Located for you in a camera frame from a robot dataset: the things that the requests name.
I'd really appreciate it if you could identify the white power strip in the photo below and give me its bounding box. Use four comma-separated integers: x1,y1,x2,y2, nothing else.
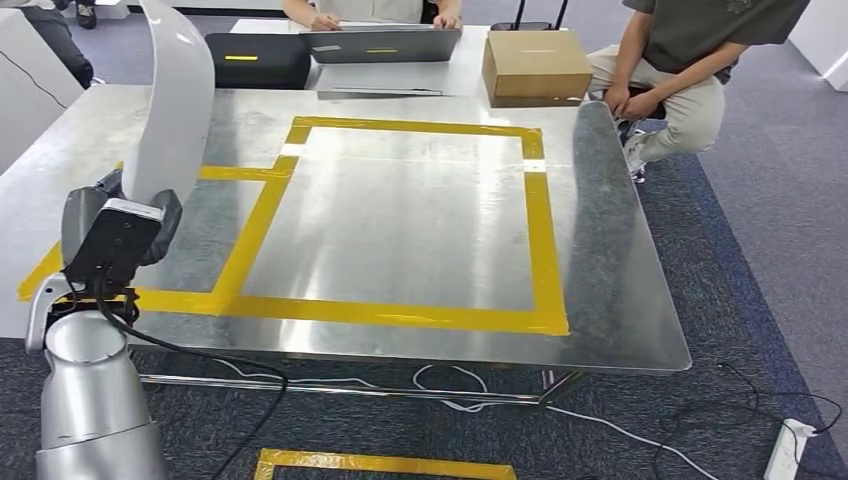
763,417,821,480

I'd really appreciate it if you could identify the yellow floor tape outline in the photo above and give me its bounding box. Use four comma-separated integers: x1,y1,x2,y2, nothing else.
253,448,519,480

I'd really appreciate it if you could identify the white display plinth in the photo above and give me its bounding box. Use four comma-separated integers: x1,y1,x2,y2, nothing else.
788,0,848,94

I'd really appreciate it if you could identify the large yellow tape rectangle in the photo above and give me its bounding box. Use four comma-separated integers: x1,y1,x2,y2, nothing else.
211,115,571,337

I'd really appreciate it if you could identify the grey laptop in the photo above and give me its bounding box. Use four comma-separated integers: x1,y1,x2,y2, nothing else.
299,25,463,66

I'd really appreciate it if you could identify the black floor cable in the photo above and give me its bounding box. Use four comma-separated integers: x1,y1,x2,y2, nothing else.
652,360,846,480

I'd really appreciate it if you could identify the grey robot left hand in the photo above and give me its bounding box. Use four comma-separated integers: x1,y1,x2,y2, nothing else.
61,168,185,268

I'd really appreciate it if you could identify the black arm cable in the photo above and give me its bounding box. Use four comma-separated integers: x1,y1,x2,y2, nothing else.
92,274,290,480

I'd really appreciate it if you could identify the white floor cable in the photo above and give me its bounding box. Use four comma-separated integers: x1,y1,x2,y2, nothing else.
211,357,723,480

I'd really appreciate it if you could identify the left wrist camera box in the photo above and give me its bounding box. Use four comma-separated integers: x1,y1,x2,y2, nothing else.
64,197,165,287

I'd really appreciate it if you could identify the black hard case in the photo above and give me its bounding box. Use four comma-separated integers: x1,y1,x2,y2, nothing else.
203,31,313,91

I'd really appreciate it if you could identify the brown cardboard box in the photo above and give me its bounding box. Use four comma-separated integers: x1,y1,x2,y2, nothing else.
481,28,596,109

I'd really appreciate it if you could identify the white car body panel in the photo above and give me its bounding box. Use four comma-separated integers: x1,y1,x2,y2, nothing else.
121,0,217,208

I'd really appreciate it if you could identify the black router with antennas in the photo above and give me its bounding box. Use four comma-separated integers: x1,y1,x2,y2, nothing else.
488,0,572,32

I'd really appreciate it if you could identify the stainless steel workbench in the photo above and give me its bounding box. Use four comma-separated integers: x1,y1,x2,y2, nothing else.
0,84,694,407

